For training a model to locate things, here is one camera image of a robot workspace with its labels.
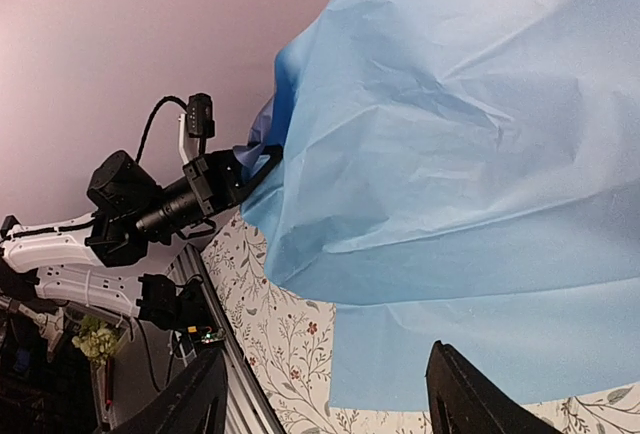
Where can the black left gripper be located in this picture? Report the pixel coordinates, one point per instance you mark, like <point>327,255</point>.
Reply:
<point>208,187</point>

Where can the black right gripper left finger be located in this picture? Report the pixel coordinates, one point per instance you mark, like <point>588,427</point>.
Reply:
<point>194,402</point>

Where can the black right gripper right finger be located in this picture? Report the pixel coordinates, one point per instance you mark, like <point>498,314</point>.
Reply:
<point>462,400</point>

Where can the blue wrapping paper sheet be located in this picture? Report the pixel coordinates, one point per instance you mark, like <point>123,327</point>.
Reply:
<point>464,171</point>

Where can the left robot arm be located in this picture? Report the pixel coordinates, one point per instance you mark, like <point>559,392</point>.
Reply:
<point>73,260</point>

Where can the floral patterned tablecloth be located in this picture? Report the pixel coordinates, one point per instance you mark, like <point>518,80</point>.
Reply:
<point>300,354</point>

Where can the front aluminium rail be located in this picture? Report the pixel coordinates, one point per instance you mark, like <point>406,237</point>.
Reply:
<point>247,408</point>

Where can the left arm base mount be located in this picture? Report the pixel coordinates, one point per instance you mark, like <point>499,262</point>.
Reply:
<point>197,328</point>

